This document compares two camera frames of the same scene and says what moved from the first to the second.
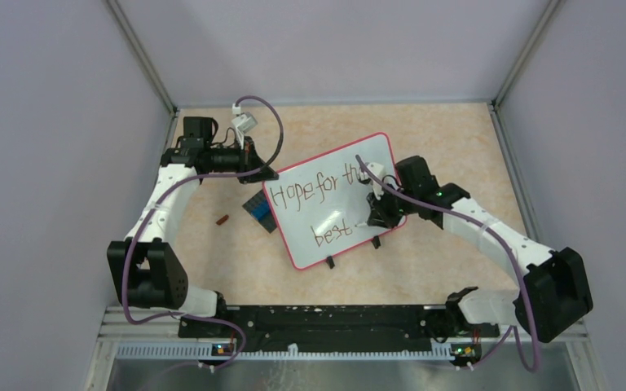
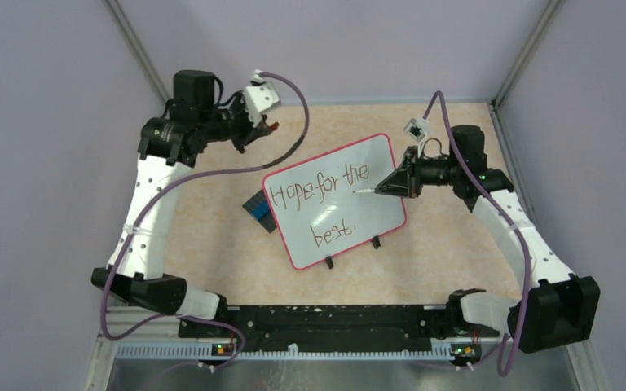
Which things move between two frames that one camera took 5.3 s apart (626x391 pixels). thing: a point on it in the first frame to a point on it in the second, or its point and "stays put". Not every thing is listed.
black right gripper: (380, 214) to (406, 181)
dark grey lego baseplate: (267, 221) stays put
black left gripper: (249, 157) to (249, 133)
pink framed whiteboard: (320, 207) stays put
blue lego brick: (261, 211) stays put
